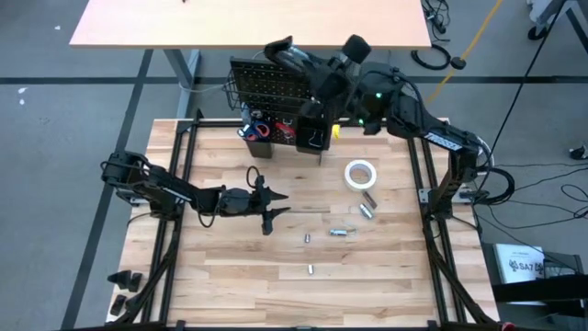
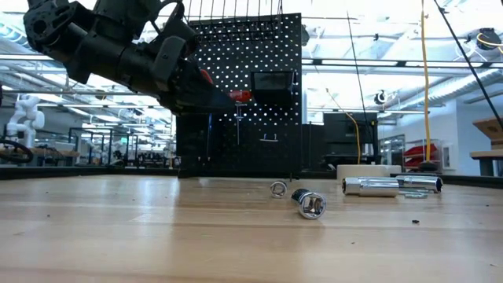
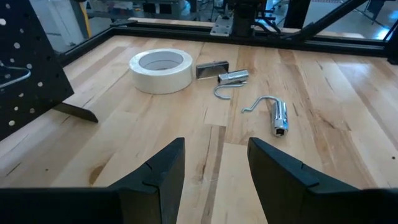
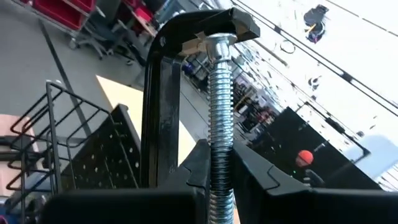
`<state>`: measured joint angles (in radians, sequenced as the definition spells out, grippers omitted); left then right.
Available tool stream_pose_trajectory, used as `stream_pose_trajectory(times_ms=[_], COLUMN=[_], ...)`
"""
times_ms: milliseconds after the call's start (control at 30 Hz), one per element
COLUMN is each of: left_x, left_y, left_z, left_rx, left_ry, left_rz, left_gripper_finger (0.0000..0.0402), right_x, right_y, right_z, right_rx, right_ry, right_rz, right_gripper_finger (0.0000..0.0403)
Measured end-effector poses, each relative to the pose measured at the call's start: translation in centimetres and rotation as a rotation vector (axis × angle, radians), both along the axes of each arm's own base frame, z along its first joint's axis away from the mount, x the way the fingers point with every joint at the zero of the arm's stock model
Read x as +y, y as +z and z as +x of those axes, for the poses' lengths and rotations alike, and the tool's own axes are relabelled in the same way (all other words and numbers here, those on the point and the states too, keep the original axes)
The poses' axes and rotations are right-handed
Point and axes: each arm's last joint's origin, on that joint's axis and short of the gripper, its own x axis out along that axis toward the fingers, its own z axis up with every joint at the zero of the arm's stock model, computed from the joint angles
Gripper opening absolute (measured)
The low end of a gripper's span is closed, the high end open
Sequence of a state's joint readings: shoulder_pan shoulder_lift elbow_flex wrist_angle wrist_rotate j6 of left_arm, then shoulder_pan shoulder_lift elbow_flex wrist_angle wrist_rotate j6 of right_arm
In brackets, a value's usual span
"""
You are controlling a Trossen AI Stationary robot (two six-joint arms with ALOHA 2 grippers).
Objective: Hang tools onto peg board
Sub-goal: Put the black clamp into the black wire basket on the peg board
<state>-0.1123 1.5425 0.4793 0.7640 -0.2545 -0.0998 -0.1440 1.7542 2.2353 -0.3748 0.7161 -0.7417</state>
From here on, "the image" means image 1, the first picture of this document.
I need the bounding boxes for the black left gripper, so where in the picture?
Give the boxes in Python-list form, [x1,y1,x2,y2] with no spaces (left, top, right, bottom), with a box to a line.
[216,174,293,237]

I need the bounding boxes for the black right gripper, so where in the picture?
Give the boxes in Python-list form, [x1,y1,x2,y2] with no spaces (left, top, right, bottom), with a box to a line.
[302,34,405,137]

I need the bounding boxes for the red T-handle hex key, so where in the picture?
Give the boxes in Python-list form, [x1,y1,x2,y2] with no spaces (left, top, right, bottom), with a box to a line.
[275,120,298,138]

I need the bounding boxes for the black C-clamp silver screw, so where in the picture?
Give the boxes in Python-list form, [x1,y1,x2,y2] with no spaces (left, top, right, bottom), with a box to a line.
[263,35,322,77]

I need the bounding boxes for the blue orange handled scissors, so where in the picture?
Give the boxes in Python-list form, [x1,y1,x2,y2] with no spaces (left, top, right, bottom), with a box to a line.
[242,121,272,142]

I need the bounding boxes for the tall black pegboard bin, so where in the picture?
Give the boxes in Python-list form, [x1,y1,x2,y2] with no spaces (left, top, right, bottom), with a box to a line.
[244,117,275,161]

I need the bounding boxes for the wide black pegboard bin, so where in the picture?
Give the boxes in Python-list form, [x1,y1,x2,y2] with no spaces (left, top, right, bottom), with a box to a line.
[296,114,333,155]

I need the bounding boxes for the black metal pegboard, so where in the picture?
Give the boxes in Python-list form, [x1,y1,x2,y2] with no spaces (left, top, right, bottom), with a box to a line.
[228,57,345,166]

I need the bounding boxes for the white tape roll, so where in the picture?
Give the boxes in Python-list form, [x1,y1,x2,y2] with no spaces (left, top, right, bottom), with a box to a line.
[344,158,378,192]

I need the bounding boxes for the light wooden desk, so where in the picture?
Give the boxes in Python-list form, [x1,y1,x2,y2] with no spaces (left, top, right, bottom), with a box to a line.
[68,0,433,120]

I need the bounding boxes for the white printed box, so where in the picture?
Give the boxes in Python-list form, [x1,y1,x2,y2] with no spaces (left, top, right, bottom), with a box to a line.
[493,242,548,285]

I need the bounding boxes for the black equipment cart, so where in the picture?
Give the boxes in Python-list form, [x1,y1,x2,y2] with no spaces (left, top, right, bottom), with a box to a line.
[481,241,588,331]

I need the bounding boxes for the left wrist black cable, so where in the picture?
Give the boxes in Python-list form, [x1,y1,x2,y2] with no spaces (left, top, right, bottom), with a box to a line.
[245,165,264,190]

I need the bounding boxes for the thin black cable white plug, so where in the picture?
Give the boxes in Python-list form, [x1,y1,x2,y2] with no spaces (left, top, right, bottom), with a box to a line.
[387,49,428,117]

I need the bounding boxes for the black wire basket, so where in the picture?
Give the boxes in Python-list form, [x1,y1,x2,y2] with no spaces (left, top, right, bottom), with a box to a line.
[222,68,318,113]

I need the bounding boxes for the black coiled cable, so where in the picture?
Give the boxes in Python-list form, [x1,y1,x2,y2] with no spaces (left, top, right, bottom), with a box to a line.
[411,43,454,71]

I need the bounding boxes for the black aluminium table frame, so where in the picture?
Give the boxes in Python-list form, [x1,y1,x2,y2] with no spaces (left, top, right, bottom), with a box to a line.
[105,108,503,331]

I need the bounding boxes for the black power strip cables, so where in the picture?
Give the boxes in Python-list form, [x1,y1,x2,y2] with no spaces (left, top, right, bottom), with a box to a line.
[420,0,451,36]

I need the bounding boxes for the white coiled cable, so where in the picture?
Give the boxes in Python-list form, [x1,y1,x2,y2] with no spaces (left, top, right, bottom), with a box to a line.
[475,135,496,169]

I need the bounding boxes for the thin black diagonal cable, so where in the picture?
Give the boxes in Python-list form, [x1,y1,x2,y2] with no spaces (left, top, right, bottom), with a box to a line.
[489,0,569,153]

